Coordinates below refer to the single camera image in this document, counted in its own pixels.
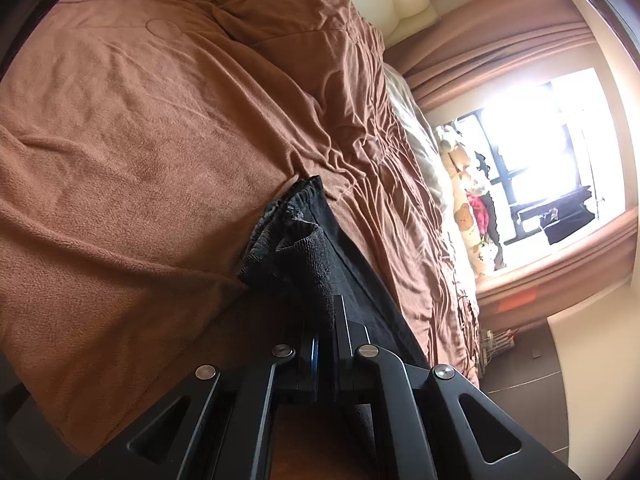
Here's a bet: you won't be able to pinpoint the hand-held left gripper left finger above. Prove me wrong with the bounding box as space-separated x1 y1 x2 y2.
65 330 321 480

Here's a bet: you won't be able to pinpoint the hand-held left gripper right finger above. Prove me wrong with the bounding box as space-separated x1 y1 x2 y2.
332 295 578 480

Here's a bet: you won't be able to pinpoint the black pants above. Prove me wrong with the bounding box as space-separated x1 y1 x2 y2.
237 175 433 376

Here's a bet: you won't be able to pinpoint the brown crinkled quilt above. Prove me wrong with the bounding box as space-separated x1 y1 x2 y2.
215 0 483 388

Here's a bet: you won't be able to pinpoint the white slatted rack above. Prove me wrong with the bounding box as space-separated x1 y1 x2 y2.
477 327 517 378

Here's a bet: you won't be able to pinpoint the bear print bolster pillow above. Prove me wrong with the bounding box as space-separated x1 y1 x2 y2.
434 122 507 278

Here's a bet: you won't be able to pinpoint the red cloth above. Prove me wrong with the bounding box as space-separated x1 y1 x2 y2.
470 192 496 233

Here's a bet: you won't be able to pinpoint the white pillow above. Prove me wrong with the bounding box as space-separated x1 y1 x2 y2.
382 62 463 241

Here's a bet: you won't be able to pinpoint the tan plush toy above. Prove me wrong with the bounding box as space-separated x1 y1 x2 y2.
436 124 463 161

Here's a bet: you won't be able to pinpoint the pink curtain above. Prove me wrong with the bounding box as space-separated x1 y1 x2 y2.
387 0 616 111
472 207 640 333

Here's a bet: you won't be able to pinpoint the brown fleece blanket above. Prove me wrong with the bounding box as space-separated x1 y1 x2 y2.
0 0 361 480

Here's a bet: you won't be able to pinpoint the black framed window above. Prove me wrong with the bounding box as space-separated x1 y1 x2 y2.
452 67 631 248

